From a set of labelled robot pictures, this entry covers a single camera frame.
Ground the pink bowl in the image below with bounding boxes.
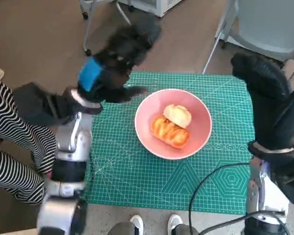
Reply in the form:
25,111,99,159
134,89,213,161

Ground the grey frame with casters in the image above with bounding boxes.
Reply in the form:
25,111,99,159
79,0,133,56

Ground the dark grey leg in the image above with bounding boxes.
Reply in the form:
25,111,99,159
173,224,199,235
107,222,138,235

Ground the green cutting mat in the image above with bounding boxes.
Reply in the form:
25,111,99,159
84,70,257,216

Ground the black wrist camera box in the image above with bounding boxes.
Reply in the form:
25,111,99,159
271,156,294,209
13,82,74,127

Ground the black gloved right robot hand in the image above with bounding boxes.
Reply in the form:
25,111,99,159
230,52,294,152

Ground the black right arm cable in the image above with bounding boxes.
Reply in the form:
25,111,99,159
200,211,291,235

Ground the white foot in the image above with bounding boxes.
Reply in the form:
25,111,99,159
129,214,144,235
167,214,183,235

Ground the pale round bread bun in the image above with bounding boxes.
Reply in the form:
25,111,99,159
163,104,193,129

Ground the white cabinet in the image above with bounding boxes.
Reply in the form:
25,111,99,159
119,0,184,18

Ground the orange striped bread loaf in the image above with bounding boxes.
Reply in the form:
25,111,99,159
150,116,191,150

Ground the black looping cable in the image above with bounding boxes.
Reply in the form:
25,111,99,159
188,163,252,235

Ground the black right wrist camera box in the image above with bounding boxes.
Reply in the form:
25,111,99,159
271,156,294,209

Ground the person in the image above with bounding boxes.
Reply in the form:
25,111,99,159
0,61,56,205

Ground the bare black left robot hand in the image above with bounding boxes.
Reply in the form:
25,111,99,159
77,18,162,103

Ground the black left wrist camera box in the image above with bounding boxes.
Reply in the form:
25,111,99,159
13,82,74,127

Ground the grey mesh chair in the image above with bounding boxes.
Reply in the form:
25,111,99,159
202,0,294,74

